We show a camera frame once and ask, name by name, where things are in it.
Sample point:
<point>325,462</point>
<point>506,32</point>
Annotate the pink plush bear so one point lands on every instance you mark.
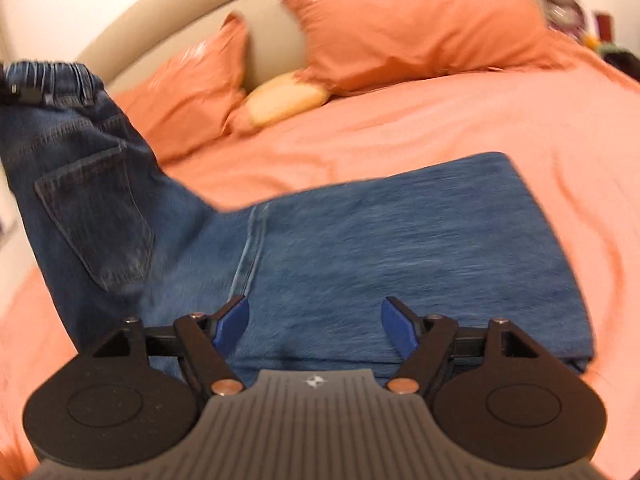
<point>562,5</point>

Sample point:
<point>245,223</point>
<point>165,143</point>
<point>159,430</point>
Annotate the beige upholstered bed headboard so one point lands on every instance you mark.
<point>272,45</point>

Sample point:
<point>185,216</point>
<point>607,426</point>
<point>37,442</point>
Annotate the orange embroidered pillow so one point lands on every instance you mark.
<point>190,85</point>
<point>425,25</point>

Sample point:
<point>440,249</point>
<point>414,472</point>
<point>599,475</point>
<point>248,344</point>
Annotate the beige upholstered bed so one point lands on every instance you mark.
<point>450,115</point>

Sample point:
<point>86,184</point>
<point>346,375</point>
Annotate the orange fruit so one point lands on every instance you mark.
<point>592,41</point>

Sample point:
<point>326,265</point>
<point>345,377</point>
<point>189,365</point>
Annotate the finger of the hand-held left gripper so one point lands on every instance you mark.
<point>26,94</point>

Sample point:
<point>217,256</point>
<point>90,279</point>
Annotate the yellow cushion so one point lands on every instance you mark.
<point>285,100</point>

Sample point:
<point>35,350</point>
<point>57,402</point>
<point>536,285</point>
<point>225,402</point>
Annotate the red cup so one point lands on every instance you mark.
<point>602,22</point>

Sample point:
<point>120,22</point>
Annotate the blue denim pants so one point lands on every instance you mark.
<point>400,240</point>

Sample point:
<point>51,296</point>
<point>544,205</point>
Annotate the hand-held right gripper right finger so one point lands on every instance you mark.
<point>399,329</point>

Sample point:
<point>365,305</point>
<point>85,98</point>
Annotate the black jacket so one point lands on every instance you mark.
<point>625,63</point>

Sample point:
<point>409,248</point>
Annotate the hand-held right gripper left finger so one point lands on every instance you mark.
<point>231,326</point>

